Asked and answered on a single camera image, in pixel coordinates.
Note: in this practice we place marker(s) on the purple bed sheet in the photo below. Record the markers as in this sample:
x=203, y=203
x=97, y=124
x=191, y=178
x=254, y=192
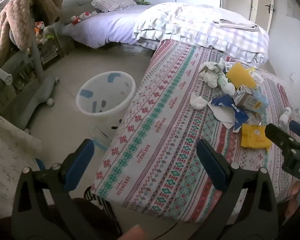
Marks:
x=110, y=27

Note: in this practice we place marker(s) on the orange white toy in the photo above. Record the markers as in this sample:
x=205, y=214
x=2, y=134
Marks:
x=39, y=27

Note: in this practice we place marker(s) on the grey swivel chair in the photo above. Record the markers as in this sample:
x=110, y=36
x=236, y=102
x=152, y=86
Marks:
x=27, y=95

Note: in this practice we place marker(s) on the plaid ruffled pillow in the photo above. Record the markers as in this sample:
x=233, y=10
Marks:
x=115, y=1

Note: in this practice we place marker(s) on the folded striped cloth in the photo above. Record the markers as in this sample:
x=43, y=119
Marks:
x=237, y=26

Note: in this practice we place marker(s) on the small white bottle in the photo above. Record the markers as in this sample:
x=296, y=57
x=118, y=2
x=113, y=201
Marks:
x=286, y=113

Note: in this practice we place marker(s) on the green plush toy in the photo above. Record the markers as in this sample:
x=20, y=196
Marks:
x=143, y=2

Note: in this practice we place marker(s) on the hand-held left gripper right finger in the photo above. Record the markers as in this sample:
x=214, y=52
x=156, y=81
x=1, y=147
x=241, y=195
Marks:
x=212, y=167

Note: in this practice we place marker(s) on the bedside shelf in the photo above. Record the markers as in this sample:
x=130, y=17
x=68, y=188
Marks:
x=51, y=52

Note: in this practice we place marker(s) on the clear plastic wrap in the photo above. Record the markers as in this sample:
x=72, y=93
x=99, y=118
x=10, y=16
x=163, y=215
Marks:
x=258, y=78

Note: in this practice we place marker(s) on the yellow packet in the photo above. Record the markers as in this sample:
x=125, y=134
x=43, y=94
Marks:
x=255, y=137

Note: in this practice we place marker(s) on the blue white printed box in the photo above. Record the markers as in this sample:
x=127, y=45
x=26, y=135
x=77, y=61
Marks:
x=228, y=66

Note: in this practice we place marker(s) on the black striped object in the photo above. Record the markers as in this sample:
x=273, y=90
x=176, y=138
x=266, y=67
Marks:
x=102, y=205

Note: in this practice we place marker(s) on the plaid ruffled quilt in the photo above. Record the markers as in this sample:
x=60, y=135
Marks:
x=190, y=25

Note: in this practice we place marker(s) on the red white plush toy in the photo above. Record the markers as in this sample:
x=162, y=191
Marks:
x=82, y=17

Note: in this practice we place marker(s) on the large white tissue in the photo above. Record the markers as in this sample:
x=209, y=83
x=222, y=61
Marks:
x=211, y=76

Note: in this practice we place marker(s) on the white plastic waste bin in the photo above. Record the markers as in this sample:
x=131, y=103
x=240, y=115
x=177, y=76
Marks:
x=107, y=97

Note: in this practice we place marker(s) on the white patterned cloth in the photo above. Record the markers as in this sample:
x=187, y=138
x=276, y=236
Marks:
x=10, y=150

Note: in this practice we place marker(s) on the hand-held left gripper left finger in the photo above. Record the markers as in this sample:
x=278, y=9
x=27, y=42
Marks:
x=77, y=165

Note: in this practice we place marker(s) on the light blue packet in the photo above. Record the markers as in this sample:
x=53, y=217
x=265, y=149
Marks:
x=263, y=100

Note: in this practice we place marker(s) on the small white tissue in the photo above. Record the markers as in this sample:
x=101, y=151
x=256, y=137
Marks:
x=197, y=102

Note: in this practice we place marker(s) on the drink carton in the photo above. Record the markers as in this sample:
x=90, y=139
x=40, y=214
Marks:
x=247, y=100

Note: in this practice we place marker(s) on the grey padded headboard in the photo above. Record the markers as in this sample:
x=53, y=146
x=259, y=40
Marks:
x=77, y=2

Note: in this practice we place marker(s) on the white green bottle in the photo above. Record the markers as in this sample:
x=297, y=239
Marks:
x=226, y=85

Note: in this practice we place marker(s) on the patterned bed sheet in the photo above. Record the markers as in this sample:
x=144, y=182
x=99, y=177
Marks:
x=165, y=130

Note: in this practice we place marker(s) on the torn blue white wrapper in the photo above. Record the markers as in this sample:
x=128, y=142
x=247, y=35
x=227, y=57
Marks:
x=225, y=105

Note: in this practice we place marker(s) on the yellow sponge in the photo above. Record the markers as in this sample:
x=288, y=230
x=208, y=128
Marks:
x=240, y=76

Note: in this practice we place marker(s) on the clear plastic bag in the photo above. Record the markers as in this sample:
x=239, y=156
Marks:
x=100, y=140

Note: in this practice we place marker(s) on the brown fleece blanket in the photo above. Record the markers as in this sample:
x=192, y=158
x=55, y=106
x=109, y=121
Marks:
x=15, y=12

